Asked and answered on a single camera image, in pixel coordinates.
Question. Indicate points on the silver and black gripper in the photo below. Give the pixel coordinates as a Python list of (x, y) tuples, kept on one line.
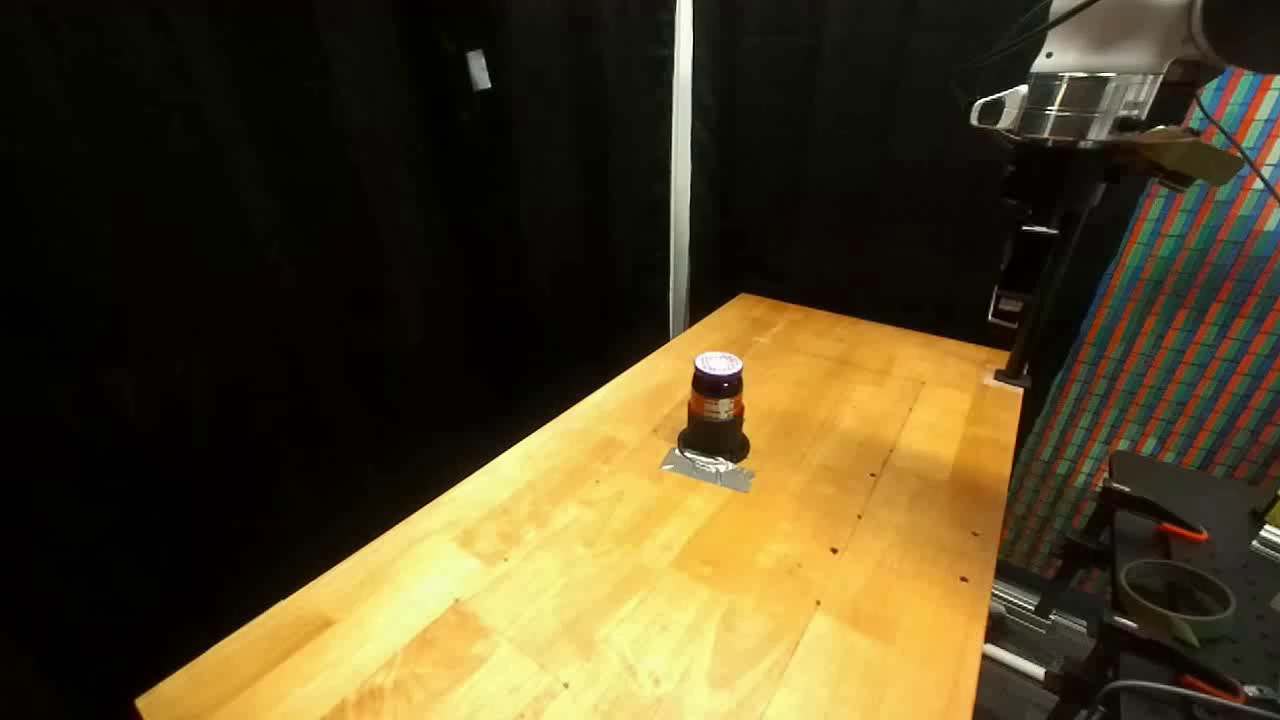
[(1064, 107)]

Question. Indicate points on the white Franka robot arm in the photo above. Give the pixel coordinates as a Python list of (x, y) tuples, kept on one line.
[(1132, 35)]

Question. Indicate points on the amber bottle with white cap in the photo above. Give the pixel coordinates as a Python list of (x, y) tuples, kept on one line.
[(717, 395)]

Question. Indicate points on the colourful striped cloth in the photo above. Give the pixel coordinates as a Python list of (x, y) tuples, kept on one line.
[(1172, 344)]

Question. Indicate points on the black mounting plate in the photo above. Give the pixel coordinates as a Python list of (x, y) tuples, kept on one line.
[(1186, 484)]

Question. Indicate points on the white vertical pole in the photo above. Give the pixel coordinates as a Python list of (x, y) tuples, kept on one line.
[(680, 161)]

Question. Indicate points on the grey tape roll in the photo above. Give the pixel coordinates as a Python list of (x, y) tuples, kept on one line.
[(1172, 600)]

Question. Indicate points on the small white tag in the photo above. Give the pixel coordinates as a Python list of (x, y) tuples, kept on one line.
[(476, 68)]

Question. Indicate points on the black curtain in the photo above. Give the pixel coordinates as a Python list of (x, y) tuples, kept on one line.
[(335, 264)]

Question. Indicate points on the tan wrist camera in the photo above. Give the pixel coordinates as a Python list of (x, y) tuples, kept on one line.
[(1181, 155)]

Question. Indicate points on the aluminium rail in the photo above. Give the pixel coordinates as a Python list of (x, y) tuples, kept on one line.
[(1033, 618)]

